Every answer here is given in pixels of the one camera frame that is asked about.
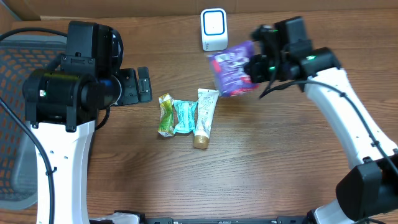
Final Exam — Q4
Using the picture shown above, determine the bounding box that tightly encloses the white tube gold cap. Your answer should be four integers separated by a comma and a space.
193, 88, 220, 149

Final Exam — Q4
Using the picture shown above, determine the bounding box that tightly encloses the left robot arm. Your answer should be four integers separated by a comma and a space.
22, 21, 152, 223

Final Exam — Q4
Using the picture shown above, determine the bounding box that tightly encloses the white barcode scanner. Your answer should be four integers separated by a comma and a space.
200, 8, 228, 52

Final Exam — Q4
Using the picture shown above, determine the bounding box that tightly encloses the green juice carton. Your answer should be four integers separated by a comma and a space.
157, 93, 174, 138

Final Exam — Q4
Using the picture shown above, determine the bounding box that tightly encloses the teal wet wipes pack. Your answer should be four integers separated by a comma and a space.
174, 100, 197, 134

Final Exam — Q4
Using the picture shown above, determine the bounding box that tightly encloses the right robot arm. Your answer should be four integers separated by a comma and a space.
244, 17, 397, 223

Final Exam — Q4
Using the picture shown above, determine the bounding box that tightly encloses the grey plastic basket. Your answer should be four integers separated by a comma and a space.
1, 35, 67, 210

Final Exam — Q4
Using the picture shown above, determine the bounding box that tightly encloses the purple red pad package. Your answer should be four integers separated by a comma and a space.
207, 40, 259, 97

